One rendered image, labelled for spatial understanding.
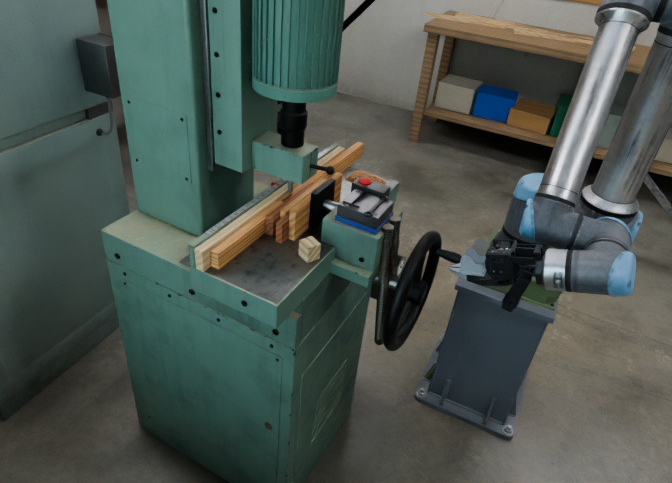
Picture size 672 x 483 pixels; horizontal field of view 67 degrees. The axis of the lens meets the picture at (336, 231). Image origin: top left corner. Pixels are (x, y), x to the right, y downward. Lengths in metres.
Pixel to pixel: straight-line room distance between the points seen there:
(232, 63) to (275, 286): 0.45
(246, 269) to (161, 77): 0.45
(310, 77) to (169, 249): 0.55
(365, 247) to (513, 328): 0.78
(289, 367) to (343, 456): 0.70
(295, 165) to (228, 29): 0.30
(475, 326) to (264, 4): 1.20
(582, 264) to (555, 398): 1.16
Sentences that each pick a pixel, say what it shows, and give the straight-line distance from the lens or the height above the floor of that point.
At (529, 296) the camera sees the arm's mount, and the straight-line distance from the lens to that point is 1.69.
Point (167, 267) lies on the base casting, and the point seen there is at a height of 0.78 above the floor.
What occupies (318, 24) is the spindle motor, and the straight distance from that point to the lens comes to 1.00.
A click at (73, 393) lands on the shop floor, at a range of 2.10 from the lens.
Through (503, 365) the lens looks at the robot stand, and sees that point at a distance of 1.85.
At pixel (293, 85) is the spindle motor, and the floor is 1.23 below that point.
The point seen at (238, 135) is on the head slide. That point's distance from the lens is 1.15.
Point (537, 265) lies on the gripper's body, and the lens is 1.17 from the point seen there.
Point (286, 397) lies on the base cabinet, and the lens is 1.28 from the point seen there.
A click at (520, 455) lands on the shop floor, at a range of 2.02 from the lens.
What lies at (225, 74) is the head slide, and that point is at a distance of 1.12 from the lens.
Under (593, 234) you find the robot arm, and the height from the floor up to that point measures 0.98.
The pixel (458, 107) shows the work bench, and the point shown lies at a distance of 3.98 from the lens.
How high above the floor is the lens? 1.56
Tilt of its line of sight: 34 degrees down
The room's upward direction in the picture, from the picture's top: 6 degrees clockwise
